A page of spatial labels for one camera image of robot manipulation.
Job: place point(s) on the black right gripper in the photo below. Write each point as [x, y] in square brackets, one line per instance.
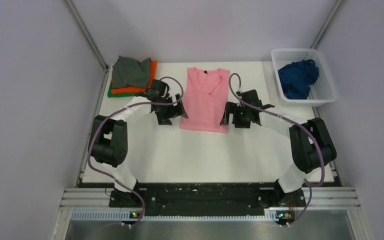
[232, 108]

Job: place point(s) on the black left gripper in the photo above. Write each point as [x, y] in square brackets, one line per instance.
[175, 111]

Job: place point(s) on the pink t shirt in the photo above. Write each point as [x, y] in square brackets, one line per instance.
[204, 100]

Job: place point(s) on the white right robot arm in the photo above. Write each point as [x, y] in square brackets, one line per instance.
[311, 145]

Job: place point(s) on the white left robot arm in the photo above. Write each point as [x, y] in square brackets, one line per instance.
[108, 146]

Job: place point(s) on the orange folded t shirt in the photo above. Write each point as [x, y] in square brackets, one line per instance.
[134, 89]

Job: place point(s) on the grey folded t shirt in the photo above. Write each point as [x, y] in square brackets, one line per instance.
[129, 72]

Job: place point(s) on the green folded t shirt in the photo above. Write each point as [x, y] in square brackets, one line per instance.
[118, 95]

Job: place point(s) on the blue crumpled t shirt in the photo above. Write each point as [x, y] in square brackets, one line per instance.
[297, 77]

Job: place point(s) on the white plastic basket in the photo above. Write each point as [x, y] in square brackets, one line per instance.
[321, 92]

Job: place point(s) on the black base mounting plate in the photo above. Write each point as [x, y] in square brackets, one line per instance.
[206, 199]

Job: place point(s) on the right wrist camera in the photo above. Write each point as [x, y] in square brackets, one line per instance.
[251, 97]

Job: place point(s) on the white slotted cable duct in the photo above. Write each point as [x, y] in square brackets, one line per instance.
[132, 216]

